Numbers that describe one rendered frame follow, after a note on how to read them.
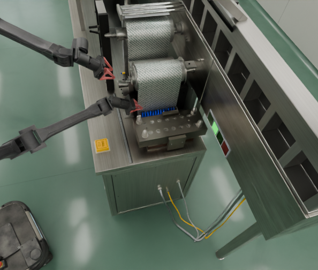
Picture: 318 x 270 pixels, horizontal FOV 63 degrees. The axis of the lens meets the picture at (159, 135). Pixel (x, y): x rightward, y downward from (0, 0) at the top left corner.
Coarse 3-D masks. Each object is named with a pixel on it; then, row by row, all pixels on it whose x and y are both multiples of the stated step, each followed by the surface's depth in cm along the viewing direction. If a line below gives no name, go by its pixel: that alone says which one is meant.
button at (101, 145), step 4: (96, 140) 149; (100, 140) 149; (104, 140) 149; (96, 144) 148; (100, 144) 148; (104, 144) 148; (96, 148) 146; (100, 148) 146; (104, 148) 147; (108, 148) 147
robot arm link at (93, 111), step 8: (96, 104) 127; (104, 104) 130; (80, 112) 123; (88, 112) 125; (96, 112) 127; (104, 112) 129; (64, 120) 118; (72, 120) 120; (80, 120) 122; (32, 128) 111; (40, 128) 112; (48, 128) 114; (56, 128) 115; (64, 128) 117; (40, 136) 111; (48, 136) 113; (40, 144) 112; (32, 152) 110
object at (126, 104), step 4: (128, 96) 141; (124, 100) 138; (128, 100) 140; (124, 104) 137; (128, 104) 139; (120, 108) 139; (124, 108) 139; (128, 108) 140; (132, 108) 137; (128, 112) 139
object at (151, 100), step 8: (168, 88) 140; (176, 88) 141; (144, 96) 140; (152, 96) 141; (160, 96) 143; (168, 96) 145; (176, 96) 147; (144, 104) 145; (152, 104) 147; (160, 104) 149; (168, 104) 151; (176, 104) 153; (144, 112) 151
